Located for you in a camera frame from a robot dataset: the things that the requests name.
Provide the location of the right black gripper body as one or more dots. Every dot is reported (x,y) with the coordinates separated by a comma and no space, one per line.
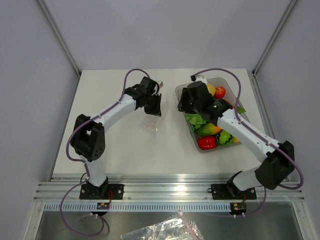
(193,106)

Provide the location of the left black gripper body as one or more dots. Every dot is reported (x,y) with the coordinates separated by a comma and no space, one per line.
(147,96)

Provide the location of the clear dotted zip bag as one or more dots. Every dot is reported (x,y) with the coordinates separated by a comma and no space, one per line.
(151,123)

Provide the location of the toy carrot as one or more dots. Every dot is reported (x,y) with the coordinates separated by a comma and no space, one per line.
(239,108)

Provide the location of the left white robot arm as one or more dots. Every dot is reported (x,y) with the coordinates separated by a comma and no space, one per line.
(88,136)

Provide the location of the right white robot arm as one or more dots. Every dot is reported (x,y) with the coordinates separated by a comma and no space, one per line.
(276,159)

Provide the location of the toy yellow pear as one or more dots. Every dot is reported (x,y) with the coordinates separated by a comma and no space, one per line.
(211,89)

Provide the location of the toy napa cabbage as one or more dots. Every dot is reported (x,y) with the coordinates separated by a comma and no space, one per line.
(195,120)

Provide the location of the toy red apple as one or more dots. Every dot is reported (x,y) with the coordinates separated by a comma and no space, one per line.
(220,92)

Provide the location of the toy mango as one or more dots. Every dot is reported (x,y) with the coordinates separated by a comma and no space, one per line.
(208,129)

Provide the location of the toy red bell pepper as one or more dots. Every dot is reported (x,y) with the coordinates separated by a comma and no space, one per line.
(207,143)

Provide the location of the spare clear plastic bags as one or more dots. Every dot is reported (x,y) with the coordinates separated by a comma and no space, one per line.
(176,227)

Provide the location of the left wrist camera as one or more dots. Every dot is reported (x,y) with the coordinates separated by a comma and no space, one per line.
(160,83)

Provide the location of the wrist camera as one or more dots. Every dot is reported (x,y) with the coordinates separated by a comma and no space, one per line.
(160,83)
(199,78)

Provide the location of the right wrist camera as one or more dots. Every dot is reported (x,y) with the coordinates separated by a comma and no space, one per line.
(199,78)

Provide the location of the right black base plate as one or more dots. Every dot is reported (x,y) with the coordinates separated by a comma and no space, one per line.
(219,191)

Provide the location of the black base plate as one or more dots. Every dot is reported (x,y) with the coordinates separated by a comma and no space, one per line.
(219,191)
(106,192)

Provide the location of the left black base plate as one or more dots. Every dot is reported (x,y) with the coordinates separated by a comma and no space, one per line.
(106,192)

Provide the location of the aluminium mounting rail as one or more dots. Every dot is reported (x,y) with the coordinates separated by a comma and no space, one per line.
(158,188)

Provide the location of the white slotted cable duct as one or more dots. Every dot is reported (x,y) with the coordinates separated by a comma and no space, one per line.
(206,207)

